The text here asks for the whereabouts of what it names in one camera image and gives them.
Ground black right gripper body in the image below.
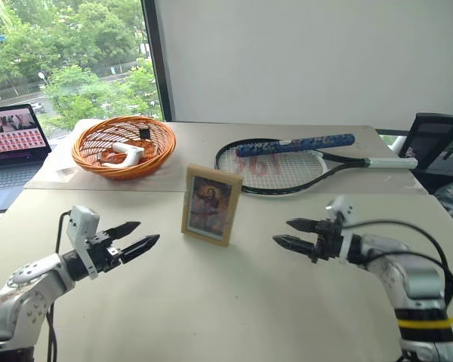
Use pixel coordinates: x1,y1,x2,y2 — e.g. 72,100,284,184
310,219,345,265

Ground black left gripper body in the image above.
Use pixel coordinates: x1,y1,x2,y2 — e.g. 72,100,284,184
85,230,124,275

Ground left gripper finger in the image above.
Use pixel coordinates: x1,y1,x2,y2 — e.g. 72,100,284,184
106,221,142,241
118,234,161,265

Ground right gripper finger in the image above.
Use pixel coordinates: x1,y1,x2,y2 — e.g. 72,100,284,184
285,218,320,237
272,234,318,261

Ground white paper sheet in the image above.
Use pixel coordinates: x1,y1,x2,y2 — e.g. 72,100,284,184
41,118,99,182

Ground blue patterned tube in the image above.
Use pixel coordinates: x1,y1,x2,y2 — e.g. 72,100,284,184
236,133,356,158

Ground black tennis racket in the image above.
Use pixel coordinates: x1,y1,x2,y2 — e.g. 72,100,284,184
214,141,419,198

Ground orange wicker basket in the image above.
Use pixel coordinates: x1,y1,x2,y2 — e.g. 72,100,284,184
71,115,177,181

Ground yellow tape band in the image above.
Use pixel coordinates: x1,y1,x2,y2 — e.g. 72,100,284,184
396,317,453,330

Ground black office chair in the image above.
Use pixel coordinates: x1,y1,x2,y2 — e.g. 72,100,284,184
398,112,453,197

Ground open laptop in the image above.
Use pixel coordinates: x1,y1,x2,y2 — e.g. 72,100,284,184
0,103,53,213

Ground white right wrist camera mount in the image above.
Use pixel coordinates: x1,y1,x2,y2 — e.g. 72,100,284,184
325,195,355,263

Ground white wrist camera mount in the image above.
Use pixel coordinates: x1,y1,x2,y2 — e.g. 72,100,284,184
325,195,355,263
66,205,100,281

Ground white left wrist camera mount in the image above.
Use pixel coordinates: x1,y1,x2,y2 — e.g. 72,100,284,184
66,205,100,281

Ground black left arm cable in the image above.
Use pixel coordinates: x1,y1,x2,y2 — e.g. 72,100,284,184
46,211,75,362

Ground white plastic handle part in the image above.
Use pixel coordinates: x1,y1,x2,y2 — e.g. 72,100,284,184
100,142,146,169

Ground wooden picture frame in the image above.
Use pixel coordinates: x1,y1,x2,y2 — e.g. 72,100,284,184
180,163,245,248

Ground black window frame post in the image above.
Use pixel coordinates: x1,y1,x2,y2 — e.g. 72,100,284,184
140,0,175,123

